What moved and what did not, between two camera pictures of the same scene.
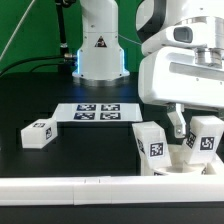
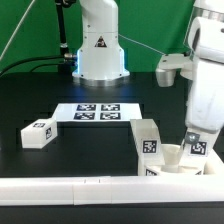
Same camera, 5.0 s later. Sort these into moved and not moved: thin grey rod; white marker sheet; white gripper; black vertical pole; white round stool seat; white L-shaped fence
Moved: white round stool seat; white gripper
Not moved: white L-shaped fence; black vertical pole; white marker sheet; thin grey rod
